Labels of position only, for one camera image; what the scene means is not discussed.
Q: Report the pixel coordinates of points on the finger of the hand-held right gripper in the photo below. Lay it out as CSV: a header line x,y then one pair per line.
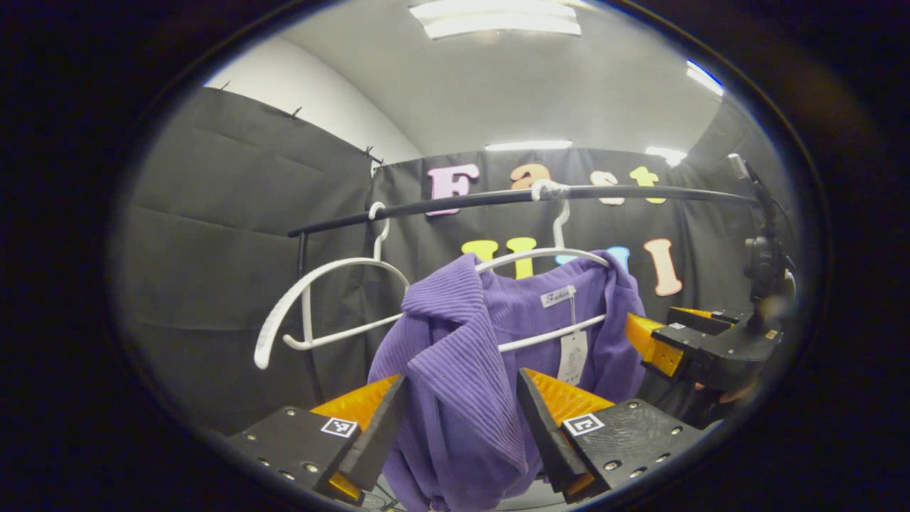
x,y
700,321
654,348

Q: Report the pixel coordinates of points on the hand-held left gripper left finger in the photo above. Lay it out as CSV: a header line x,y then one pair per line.
x,y
377,441

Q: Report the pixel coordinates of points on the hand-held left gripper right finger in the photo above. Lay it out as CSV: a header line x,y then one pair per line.
x,y
547,434

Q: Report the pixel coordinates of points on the purple knit jacket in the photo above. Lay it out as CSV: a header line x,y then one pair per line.
x,y
455,398

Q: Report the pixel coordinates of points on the white plastic clothes hanger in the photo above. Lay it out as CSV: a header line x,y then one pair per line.
x,y
274,323
560,226

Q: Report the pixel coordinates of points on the black metal clothes rack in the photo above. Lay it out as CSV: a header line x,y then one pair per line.
x,y
462,205

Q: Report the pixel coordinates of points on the small ceiling light panel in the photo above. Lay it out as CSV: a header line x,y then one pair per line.
x,y
667,155
704,77

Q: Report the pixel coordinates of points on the long ceiling light strip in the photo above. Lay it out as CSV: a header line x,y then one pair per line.
x,y
530,145

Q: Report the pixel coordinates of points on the black backdrop cloth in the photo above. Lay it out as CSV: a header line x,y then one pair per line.
x,y
234,249

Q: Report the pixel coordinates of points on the large rectangular ceiling light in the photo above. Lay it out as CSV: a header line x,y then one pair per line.
x,y
498,18

